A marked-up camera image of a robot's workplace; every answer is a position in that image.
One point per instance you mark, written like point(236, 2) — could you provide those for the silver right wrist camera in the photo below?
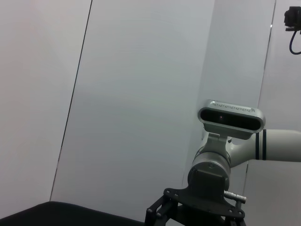
point(230, 120)

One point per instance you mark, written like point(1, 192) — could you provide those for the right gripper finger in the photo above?
point(234, 222)
point(157, 213)

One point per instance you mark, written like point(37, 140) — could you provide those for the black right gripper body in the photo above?
point(207, 183)

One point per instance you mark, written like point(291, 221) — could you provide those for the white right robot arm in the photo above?
point(282, 146)

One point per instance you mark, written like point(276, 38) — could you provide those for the black mounted camera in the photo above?
point(292, 17)

